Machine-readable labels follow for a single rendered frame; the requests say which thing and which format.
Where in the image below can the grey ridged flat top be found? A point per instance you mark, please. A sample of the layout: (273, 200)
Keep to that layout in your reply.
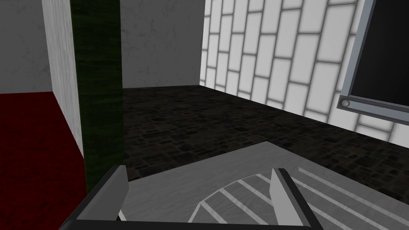
(191, 180)

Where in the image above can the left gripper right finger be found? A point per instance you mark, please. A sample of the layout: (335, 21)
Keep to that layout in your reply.
(286, 201)

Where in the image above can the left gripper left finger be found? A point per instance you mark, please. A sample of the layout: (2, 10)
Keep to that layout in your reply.
(110, 195)

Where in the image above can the dark green door leaf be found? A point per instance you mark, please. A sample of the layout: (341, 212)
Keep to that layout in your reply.
(97, 95)

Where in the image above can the grey framed dark window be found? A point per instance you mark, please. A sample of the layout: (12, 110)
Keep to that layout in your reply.
(383, 48)

